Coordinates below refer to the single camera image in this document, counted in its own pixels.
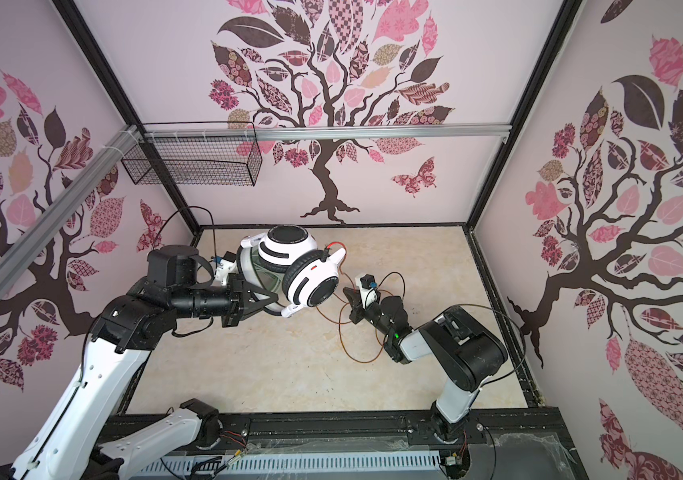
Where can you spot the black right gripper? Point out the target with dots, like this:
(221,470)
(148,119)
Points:
(356,302)

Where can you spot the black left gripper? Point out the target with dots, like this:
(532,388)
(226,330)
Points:
(240,291)

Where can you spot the white black over-ear headphones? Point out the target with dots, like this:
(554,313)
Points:
(308,274)

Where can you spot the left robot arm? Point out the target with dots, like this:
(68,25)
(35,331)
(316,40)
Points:
(119,343)

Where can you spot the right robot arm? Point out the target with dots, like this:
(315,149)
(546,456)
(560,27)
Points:
(468,352)

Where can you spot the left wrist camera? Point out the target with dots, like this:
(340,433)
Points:
(225,269)

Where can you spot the black wire basket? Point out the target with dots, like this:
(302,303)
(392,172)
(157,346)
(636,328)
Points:
(214,153)

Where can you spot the white slotted cable duct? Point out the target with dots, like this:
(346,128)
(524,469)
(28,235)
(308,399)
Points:
(348,465)

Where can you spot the aluminium rail back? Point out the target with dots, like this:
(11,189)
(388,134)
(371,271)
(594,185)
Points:
(332,133)

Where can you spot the aluminium rail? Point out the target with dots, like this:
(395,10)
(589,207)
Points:
(332,133)
(22,254)

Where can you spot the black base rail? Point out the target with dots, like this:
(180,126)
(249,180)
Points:
(528,443)

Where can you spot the aluminium rail left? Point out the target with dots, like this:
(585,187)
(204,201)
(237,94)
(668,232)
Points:
(22,254)

